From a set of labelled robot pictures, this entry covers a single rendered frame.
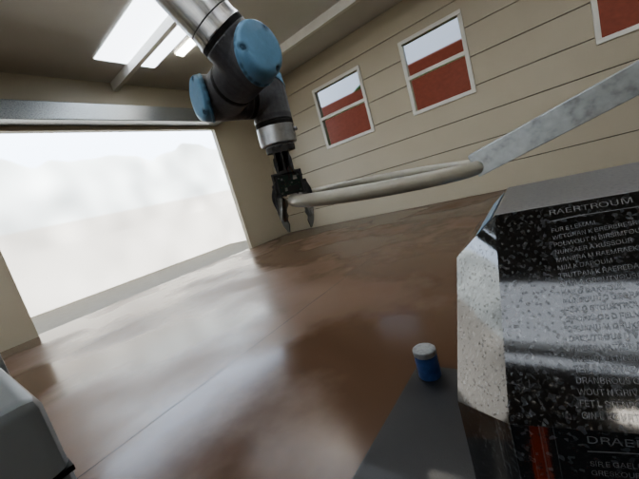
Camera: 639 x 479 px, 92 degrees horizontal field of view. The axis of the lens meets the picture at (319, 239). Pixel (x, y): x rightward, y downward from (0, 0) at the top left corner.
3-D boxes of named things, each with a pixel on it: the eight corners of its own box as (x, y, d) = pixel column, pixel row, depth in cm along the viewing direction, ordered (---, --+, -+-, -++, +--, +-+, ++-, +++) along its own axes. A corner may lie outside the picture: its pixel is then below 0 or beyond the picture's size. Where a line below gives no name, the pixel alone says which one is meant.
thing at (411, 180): (485, 165, 91) (484, 155, 90) (492, 182, 49) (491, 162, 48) (333, 191, 114) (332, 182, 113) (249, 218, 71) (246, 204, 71)
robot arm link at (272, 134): (259, 134, 79) (296, 125, 79) (263, 153, 80) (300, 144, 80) (254, 128, 70) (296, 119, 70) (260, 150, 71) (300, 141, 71)
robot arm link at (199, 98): (197, 56, 56) (255, 60, 64) (180, 86, 65) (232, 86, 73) (214, 108, 58) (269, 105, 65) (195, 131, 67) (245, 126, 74)
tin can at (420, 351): (425, 365, 146) (418, 340, 144) (445, 371, 138) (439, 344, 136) (415, 378, 139) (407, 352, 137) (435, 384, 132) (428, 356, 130)
